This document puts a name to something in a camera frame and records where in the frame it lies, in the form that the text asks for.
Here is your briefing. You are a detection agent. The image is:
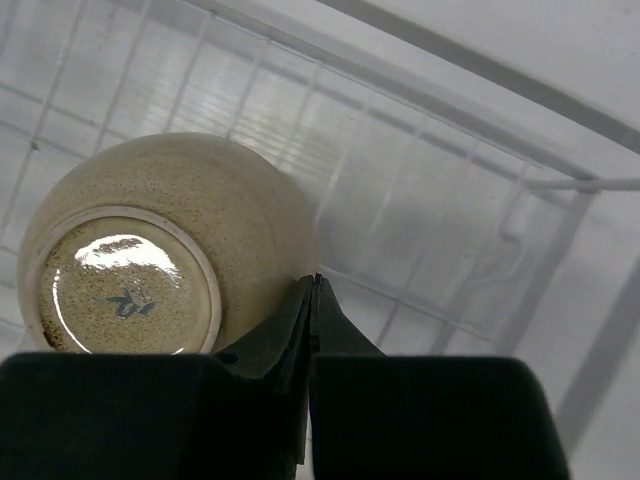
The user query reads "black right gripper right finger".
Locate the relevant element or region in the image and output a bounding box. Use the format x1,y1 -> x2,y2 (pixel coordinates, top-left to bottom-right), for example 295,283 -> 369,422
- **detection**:
310,276 -> 570,479

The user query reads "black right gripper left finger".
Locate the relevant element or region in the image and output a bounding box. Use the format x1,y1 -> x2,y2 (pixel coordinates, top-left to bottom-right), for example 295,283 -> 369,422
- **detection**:
1,277 -> 313,479

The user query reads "beige bowl with flower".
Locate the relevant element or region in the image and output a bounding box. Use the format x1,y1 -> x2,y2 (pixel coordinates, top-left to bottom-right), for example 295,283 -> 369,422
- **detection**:
17,132 -> 318,354

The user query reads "white wire dish rack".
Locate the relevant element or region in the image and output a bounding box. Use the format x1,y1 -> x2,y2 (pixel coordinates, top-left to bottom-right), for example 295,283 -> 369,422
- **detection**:
1,1 -> 639,476

